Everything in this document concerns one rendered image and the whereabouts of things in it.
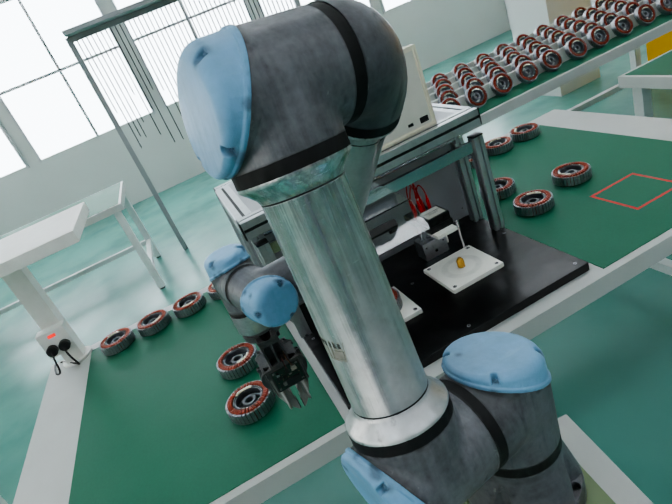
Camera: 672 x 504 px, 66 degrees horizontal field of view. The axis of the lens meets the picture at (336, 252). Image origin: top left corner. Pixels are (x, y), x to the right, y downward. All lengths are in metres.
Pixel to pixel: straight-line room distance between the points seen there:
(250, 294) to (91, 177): 6.89
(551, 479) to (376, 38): 0.53
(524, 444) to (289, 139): 0.43
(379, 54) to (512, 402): 0.39
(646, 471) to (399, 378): 1.42
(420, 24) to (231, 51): 8.14
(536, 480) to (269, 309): 0.40
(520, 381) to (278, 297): 0.35
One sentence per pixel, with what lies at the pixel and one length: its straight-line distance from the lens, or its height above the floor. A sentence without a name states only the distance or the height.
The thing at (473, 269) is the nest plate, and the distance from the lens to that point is 1.35.
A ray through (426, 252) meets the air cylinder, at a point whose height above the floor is 0.80.
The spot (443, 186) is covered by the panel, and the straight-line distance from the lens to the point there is 1.58.
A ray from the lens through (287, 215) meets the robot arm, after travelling 0.46.
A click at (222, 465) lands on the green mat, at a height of 0.75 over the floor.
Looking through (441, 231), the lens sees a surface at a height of 0.88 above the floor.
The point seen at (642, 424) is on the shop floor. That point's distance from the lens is 1.99.
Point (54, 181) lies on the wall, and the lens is 7.66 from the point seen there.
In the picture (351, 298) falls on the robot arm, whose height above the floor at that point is 1.25.
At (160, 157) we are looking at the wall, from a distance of 7.54.
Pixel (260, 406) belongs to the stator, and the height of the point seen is 0.78.
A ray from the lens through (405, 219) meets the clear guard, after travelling 1.10.
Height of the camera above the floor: 1.49
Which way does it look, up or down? 25 degrees down
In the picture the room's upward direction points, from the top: 23 degrees counter-clockwise
